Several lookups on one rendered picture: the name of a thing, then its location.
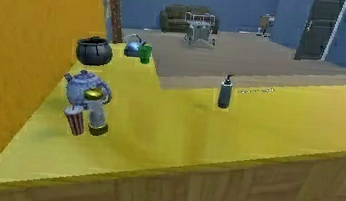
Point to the thin utensil on counter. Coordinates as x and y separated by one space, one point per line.
255 90

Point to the yellow top wooden counter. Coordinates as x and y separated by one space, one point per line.
191 146

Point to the dark blue spray bottle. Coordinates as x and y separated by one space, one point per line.
225 94

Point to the green cup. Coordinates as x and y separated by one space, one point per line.
145 53

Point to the grey metal cart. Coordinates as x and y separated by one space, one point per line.
199 30

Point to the grey shaker with gold ends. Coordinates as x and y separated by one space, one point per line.
96 114

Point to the dark green sofa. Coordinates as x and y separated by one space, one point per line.
176 18

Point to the black round pot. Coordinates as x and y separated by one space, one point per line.
94 52

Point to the blue patterned teapot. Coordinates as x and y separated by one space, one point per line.
77 88

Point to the red white striped cup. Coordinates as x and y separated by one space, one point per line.
75 121

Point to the small brown chair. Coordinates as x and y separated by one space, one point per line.
265 24

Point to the dark grey room door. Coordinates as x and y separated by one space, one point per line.
319 29

